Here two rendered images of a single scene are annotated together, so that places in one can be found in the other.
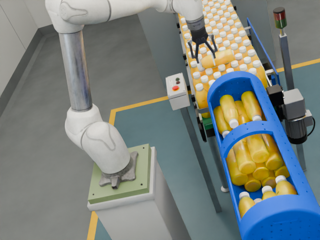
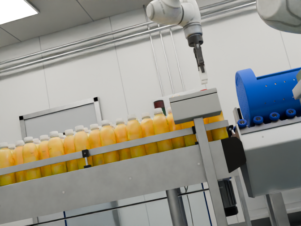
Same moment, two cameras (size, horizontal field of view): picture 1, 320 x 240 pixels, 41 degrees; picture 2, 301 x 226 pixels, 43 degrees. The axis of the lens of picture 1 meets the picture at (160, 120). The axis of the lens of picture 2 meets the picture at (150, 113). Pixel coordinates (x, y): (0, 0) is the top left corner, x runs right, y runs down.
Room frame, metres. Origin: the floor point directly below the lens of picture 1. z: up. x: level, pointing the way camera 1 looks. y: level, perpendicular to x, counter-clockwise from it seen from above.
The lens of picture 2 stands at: (2.36, 1.41, 0.74)
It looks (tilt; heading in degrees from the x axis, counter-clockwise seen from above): 12 degrees up; 264
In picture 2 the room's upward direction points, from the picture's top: 12 degrees counter-clockwise
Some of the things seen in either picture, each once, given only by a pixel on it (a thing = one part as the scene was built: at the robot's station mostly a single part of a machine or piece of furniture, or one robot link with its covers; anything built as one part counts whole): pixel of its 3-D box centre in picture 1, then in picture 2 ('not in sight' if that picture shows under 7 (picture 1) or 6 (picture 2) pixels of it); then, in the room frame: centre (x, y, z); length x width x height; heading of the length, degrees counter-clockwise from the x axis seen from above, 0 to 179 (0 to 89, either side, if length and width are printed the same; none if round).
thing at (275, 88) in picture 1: (274, 96); (228, 136); (1.77, -0.61, 0.95); 0.10 x 0.07 x 0.10; 80
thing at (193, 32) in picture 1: (199, 35); (196, 45); (1.90, -0.33, 1.38); 0.08 x 0.07 x 0.09; 80
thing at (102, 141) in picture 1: (105, 144); not in sight; (1.58, 0.27, 1.21); 0.18 x 0.16 x 0.22; 26
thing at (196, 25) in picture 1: (195, 21); (193, 32); (1.90, -0.33, 1.46); 0.09 x 0.09 x 0.06
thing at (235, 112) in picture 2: not in sight; (238, 120); (1.76, -0.40, 0.99); 0.10 x 0.02 x 0.12; 80
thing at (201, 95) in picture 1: (204, 101); (216, 120); (1.91, -0.26, 0.99); 0.07 x 0.07 x 0.19
